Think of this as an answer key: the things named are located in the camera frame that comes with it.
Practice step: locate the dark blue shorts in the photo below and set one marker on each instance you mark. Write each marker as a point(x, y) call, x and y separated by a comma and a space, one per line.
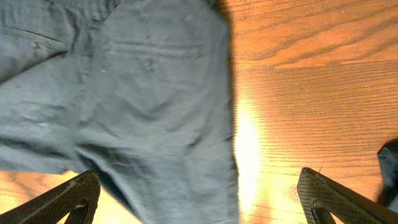
point(137, 90)

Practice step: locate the dark blue garment at right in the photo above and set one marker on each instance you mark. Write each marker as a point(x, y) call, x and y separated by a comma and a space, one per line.
point(387, 157)

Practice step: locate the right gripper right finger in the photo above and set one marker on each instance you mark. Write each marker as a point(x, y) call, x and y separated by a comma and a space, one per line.
point(322, 199)

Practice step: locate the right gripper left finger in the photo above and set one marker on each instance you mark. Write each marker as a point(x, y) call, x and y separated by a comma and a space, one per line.
point(76, 199)

